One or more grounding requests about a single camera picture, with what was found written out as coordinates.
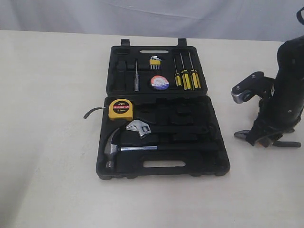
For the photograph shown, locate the black electrical tape roll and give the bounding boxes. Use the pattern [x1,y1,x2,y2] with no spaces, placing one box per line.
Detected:
[150,75,169,91]

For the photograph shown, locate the right yellow black screwdriver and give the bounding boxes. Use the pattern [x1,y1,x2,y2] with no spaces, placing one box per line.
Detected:
[188,52,201,89]

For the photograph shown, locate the small yellow black screwdriver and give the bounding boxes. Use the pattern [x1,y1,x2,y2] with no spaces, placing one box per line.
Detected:
[173,58,181,87]

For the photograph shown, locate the black plastic tool case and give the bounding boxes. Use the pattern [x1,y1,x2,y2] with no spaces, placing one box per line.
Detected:
[96,38,230,180]

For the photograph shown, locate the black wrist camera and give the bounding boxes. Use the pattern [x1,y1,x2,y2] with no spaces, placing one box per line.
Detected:
[231,71,275,104]

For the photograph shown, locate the steel claw hammer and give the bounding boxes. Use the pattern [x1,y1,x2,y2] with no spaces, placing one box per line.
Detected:
[104,128,219,170]

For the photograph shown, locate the orange black pliers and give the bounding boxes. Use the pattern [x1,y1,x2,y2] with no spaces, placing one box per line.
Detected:
[234,130,302,148]

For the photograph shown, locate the large yellow black screwdriver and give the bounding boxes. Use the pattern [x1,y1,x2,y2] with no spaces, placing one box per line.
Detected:
[180,53,191,90]

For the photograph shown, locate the black braided cable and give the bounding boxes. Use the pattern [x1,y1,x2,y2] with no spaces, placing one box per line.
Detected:
[296,6,304,26]

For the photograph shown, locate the yellow hex key set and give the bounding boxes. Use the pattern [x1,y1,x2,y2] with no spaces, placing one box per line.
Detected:
[149,56,162,70]

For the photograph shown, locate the chrome adjustable wrench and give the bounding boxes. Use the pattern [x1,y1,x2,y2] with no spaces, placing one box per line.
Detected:
[125,120,209,140]

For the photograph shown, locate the clear handle tester screwdriver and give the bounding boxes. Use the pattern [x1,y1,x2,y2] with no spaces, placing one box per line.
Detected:
[134,60,140,92]

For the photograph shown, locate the yellow measuring tape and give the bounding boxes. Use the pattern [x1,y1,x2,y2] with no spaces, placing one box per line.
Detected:
[83,98,133,121]

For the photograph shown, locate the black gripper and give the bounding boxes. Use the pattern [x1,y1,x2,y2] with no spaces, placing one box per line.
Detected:
[246,36,304,146]

